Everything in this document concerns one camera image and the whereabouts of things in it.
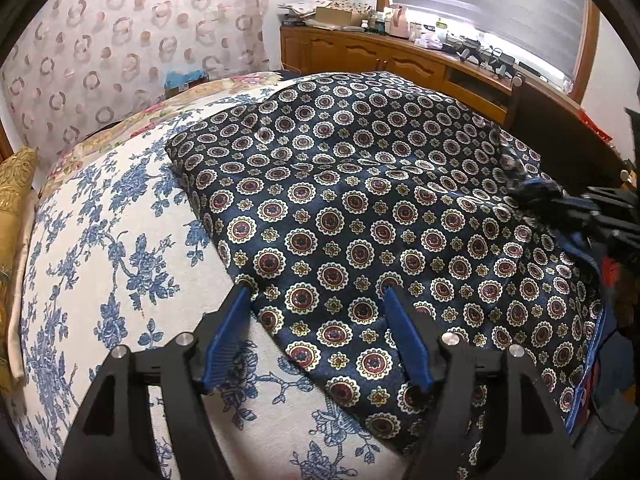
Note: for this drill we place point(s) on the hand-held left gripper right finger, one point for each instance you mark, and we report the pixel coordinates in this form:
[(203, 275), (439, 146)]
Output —
[(407, 345)]

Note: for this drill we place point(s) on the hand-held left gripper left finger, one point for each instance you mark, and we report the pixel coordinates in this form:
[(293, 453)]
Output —
[(225, 345)]

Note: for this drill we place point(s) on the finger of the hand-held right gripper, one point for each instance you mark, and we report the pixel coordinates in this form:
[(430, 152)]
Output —
[(607, 200), (617, 235)]

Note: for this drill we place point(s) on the navy medallion print robe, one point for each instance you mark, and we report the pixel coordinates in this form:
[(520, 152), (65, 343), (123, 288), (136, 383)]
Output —
[(350, 210)]

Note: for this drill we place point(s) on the dark wooden bed footboard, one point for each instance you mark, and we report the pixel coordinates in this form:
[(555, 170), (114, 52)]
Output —
[(560, 125)]

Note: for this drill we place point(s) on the floral bed blanket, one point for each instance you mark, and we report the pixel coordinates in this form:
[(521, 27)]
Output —
[(100, 260)]

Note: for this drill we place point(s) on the black device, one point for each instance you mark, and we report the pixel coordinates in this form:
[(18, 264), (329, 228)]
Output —
[(467, 52), (500, 62)]

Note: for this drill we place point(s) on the gold patterned pillow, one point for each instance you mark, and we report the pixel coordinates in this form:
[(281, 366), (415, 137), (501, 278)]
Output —
[(12, 240)]

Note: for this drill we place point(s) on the pink container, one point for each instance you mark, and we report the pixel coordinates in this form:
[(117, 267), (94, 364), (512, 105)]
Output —
[(400, 22)]

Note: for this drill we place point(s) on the blue box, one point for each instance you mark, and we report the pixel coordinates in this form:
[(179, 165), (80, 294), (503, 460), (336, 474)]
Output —
[(186, 79)]

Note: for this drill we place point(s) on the wooden cabinet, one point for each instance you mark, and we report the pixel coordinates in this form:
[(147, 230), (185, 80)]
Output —
[(350, 52)]

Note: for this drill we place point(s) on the cardboard box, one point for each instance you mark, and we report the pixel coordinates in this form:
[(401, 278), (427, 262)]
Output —
[(342, 15)]

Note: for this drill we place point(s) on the circle print curtain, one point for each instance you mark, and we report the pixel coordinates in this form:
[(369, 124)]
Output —
[(100, 35)]

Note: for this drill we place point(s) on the floral cloth stack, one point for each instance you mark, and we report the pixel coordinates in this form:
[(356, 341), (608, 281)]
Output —
[(299, 10)]

